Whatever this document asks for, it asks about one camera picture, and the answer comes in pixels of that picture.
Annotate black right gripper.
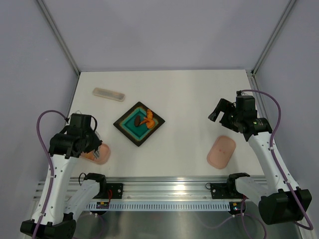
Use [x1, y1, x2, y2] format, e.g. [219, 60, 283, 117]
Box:
[208, 99, 243, 132]

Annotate orange fried shrimp piece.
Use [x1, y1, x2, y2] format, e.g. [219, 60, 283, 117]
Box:
[85, 152, 95, 160]

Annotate metal food tongs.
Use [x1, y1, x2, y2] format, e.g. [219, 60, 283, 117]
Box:
[93, 134, 102, 158]

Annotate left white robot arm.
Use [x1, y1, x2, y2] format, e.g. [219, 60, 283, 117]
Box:
[20, 130, 108, 239]

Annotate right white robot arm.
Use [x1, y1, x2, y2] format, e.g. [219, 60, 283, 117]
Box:
[208, 96, 312, 225]

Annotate pink lunch box base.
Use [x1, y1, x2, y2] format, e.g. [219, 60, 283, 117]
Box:
[80, 143, 111, 165]

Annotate pink lunch box lid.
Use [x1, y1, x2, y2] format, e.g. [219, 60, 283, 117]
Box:
[206, 135, 236, 169]

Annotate beige cutlery case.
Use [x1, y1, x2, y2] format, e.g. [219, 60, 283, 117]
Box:
[92, 88, 125, 102]

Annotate brown meat patty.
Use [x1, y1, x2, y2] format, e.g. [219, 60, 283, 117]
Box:
[134, 115, 141, 127]

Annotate black teal square plate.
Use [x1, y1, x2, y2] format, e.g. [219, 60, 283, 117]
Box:
[113, 102, 165, 147]

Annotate orange fried chicken piece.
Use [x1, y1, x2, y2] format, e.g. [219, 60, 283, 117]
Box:
[140, 109, 156, 129]

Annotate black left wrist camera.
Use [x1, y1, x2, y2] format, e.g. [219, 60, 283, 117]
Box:
[69, 113, 98, 131]

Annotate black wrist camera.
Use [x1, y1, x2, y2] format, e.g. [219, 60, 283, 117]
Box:
[69, 113, 98, 131]
[236, 95, 256, 112]

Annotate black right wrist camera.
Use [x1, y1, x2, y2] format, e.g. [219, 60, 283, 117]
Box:
[236, 95, 256, 112]

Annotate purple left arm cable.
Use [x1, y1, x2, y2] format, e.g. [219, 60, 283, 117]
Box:
[32, 110, 110, 239]

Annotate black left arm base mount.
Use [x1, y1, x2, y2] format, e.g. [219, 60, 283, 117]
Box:
[93, 183, 124, 200]

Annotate aluminium mounting rail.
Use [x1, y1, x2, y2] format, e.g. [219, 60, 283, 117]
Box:
[33, 175, 300, 201]

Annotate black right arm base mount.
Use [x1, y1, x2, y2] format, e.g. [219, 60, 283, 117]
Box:
[205, 182, 243, 199]

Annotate white slotted cable duct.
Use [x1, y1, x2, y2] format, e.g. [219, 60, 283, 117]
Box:
[84, 201, 230, 212]

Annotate right aluminium frame post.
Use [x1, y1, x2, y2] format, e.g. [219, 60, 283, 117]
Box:
[251, 0, 299, 77]

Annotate aluminium frame post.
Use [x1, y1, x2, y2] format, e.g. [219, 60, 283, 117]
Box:
[34, 0, 81, 78]
[251, 0, 299, 77]

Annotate left aluminium frame post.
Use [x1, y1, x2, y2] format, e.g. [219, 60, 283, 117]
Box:
[34, 0, 81, 78]

